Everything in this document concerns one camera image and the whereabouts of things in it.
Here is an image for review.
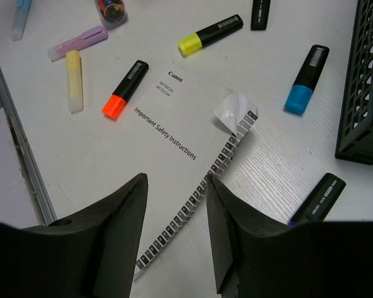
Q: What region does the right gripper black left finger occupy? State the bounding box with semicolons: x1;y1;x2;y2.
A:
0;173;149;297

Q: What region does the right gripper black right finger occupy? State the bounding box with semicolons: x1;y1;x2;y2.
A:
206;176;373;297

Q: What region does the pastel yellow highlighter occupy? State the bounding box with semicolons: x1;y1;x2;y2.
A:
65;50;83;114

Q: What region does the pastel purple highlighter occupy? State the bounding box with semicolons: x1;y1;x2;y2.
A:
47;25;108;61

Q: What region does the purple cap black highlighter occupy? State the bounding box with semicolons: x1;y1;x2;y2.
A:
288;173;346;227

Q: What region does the black mesh file organizer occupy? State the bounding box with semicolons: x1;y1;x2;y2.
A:
335;1;373;165

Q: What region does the Canon safety instructions booklet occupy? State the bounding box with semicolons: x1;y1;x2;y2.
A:
122;64;259;278

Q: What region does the orange cap black highlighter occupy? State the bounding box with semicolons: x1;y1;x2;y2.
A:
101;60;149;120

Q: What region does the blue cap black highlighter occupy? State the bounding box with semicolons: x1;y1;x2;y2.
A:
283;45;329;115

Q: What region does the yellow cap black highlighter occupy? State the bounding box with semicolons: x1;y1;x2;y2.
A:
178;14;244;56

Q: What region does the clear jar of colourful clips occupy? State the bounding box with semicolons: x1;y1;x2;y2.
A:
94;0;127;29

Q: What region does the pink cap black highlighter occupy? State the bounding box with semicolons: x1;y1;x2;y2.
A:
251;0;271;30

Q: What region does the pastel blue highlighter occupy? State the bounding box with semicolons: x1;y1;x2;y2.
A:
10;0;32;41

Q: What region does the aluminium front rail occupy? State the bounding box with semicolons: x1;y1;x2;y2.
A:
0;66;57;225

